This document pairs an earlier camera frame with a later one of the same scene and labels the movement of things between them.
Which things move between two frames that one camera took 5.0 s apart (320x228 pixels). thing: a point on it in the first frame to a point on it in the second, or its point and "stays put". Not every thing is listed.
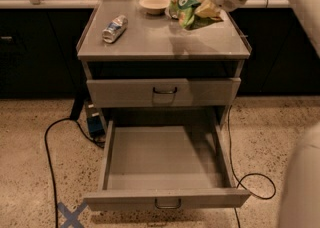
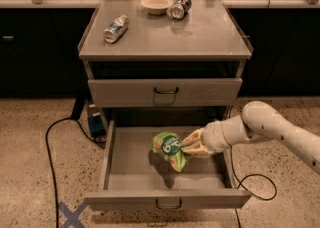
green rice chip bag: [181, 8] to [167, 144]
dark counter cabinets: [38, 52] stays put
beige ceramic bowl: [155, 4] stays put
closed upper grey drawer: [162, 91] stays put
